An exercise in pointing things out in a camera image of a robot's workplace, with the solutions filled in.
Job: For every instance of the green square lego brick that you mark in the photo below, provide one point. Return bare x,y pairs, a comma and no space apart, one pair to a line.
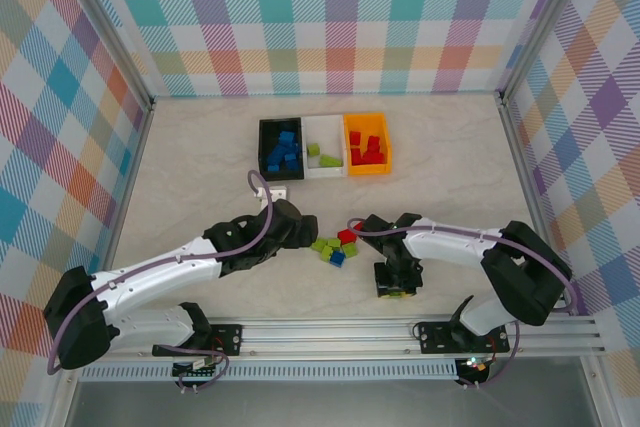
327,253
397,294
318,245
334,244
313,149
350,249

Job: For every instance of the blue long lego brick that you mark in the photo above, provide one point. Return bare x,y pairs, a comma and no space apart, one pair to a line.
290,163

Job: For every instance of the green long lego brick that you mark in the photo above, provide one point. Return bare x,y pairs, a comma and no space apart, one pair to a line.
330,161

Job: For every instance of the red square lego brick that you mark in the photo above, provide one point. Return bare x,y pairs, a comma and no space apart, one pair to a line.
356,157
373,143
375,158
355,138
345,235

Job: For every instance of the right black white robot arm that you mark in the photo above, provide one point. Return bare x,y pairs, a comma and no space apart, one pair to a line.
450,247

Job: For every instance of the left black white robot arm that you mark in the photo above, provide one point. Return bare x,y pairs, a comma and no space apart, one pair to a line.
150,272

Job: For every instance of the black plastic bin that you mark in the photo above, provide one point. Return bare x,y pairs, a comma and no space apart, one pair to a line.
263,147

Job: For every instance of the small controller board with LED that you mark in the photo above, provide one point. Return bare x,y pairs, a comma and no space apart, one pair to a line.
475,366

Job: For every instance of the orange plastic bin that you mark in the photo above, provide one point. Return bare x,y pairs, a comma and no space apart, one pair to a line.
370,169

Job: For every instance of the white plastic bin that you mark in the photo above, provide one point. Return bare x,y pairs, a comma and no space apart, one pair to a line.
325,134

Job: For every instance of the grey metal panel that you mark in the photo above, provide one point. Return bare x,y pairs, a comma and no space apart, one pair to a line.
325,404

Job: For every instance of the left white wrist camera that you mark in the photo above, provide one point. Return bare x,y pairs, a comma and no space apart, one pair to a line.
277,194

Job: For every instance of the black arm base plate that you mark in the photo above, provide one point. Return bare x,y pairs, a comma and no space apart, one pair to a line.
230,339
432,337

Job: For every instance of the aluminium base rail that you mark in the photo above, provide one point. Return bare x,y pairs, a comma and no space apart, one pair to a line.
325,337

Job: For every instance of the aluminium side rail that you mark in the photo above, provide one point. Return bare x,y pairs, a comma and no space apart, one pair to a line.
525,172
126,197

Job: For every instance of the aluminium frame post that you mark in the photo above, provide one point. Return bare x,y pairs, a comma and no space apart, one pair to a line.
543,22
106,22

